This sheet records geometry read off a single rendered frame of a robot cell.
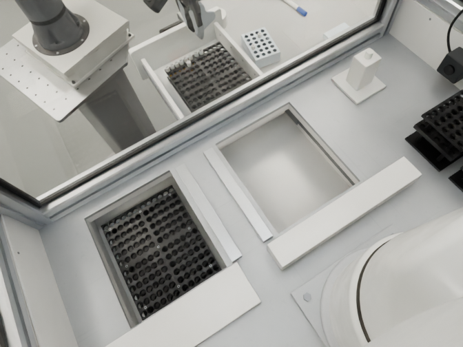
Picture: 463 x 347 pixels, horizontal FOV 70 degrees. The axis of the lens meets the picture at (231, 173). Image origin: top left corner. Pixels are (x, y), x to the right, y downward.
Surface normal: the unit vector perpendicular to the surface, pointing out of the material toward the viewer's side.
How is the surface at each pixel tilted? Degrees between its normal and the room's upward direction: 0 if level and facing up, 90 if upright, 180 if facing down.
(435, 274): 49
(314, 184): 0
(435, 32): 90
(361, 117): 0
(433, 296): 58
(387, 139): 0
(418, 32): 90
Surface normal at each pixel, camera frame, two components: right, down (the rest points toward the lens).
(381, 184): -0.09, -0.43
